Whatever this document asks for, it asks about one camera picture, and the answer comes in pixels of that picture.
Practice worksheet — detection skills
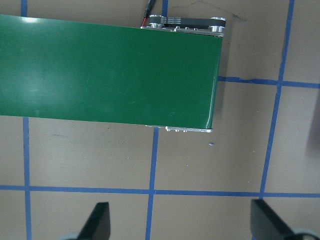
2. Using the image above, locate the green conveyor belt unit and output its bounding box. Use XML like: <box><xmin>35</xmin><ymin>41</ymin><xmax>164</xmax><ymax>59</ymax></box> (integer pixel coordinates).
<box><xmin>0</xmin><ymin>14</ymin><xmax>228</xmax><ymax>133</ymax></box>

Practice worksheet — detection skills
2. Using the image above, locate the red and black conveyor cable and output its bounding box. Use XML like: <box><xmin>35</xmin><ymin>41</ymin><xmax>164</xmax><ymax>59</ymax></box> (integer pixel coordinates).
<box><xmin>140</xmin><ymin>0</ymin><xmax>157</xmax><ymax>27</ymax></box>

